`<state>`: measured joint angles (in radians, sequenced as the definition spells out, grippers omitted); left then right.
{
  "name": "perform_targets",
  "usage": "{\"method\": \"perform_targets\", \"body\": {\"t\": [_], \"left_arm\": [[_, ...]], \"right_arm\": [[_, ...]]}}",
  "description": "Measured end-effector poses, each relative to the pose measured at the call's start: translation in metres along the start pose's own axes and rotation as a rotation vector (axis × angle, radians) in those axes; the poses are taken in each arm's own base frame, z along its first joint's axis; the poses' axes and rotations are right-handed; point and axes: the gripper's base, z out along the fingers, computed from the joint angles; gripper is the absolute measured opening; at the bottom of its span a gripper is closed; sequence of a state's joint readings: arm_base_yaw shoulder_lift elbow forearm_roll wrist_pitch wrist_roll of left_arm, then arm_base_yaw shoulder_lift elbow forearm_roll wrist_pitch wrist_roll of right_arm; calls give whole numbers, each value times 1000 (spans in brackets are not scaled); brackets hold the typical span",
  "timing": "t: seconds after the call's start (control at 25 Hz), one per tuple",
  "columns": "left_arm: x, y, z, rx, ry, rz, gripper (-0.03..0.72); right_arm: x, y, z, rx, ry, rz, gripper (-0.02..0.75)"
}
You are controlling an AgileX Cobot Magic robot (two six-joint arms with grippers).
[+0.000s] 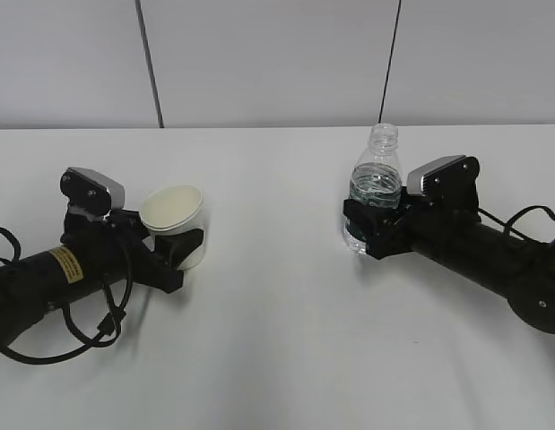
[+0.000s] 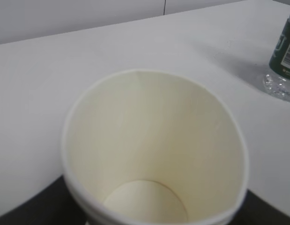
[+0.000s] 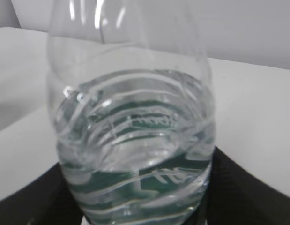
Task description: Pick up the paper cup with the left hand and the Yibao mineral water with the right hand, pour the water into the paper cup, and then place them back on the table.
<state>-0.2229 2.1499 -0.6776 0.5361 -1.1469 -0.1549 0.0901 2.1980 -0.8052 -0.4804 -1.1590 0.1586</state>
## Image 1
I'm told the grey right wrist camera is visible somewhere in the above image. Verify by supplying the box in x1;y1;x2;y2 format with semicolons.
406;155;481;211

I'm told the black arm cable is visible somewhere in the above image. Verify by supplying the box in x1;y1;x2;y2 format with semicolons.
476;205;555;245
0;219;134;366

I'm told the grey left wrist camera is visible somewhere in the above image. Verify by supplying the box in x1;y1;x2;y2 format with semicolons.
60;167;126;219

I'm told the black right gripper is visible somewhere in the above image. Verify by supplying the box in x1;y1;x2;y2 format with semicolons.
343;190;438;260

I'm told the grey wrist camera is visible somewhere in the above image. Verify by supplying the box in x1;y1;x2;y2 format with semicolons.
406;155;481;211
60;167;126;219

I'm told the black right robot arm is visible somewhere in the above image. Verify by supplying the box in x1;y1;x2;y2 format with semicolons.
343;193;555;334

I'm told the clear water bottle green label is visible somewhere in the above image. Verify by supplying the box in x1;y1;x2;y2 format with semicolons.
342;123;404;256

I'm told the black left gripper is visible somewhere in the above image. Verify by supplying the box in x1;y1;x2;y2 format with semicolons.
61;209;204;294

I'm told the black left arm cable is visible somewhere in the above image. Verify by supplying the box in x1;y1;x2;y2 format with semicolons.
0;219;134;366

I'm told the white paper cup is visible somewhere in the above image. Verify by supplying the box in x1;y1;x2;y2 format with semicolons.
139;185;206;255

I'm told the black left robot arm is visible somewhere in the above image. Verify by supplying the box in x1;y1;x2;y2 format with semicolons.
0;210;204;366

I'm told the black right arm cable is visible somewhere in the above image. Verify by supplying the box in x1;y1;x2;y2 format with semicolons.
476;205;555;245

